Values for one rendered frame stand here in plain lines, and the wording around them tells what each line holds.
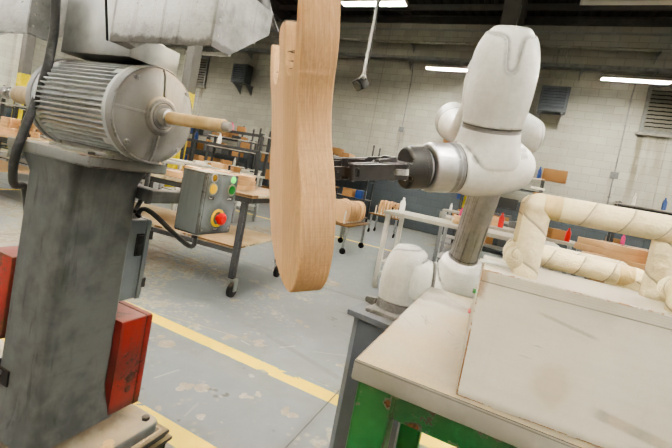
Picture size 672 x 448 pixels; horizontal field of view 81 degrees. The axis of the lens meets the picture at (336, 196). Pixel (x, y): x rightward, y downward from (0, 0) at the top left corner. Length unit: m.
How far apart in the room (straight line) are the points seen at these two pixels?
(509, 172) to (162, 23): 0.75
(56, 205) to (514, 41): 1.13
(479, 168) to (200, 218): 0.87
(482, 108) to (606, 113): 11.52
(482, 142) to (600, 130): 11.41
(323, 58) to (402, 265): 1.09
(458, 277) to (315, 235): 1.04
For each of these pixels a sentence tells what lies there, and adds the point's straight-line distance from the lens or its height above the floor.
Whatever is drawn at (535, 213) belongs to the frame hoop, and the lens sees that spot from 0.56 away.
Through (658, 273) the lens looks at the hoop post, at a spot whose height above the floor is 1.14.
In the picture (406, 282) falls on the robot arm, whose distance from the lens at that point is 1.49.
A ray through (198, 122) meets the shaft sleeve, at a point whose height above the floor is 1.25.
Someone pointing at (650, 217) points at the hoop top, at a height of 1.21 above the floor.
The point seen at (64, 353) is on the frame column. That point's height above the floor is 0.56.
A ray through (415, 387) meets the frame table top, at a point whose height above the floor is 0.92.
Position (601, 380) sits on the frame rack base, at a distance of 0.59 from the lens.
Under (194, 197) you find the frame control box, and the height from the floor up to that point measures 1.03.
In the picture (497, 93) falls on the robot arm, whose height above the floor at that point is 1.36.
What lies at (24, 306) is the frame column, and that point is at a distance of 1.40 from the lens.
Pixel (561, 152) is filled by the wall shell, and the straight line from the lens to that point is 11.90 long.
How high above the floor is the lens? 1.19
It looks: 3 degrees down
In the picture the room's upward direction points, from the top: 11 degrees clockwise
